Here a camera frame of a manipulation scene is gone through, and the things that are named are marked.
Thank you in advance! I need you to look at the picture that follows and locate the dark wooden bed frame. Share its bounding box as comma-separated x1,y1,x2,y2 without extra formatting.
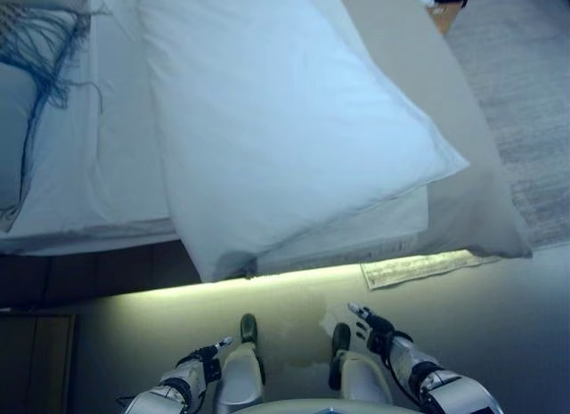
0,242,198,309

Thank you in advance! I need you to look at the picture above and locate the white duvet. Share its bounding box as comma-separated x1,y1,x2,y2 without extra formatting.
135,0,471,284

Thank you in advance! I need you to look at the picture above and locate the robot right leg and foot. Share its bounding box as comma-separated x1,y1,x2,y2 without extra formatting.
328,322,394,402

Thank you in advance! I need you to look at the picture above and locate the robot torso white shell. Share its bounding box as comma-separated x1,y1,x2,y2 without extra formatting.
230,394,340,414

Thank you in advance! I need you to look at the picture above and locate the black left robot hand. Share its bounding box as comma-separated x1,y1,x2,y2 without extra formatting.
188,336,233,384

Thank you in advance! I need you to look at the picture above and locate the robot leg and foot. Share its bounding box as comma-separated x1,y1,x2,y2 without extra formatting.
219,313,266,407
328,322,394,402

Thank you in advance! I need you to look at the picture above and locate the robot left leg and foot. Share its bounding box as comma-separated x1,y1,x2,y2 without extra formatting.
219,313,266,407

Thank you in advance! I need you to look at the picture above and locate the grey area rug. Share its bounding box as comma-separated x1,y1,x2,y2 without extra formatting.
359,0,570,293

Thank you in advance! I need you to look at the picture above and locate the wooden nightstand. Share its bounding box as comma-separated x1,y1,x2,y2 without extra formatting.
0,313,77,414

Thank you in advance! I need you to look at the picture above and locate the large beige pillow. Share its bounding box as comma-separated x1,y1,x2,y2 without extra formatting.
0,61,40,233

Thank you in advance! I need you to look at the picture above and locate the blue fringed throw blanket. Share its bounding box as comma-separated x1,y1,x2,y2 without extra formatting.
0,0,109,201

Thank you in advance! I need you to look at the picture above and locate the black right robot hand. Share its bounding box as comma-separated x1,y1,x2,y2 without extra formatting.
346,301,395,357

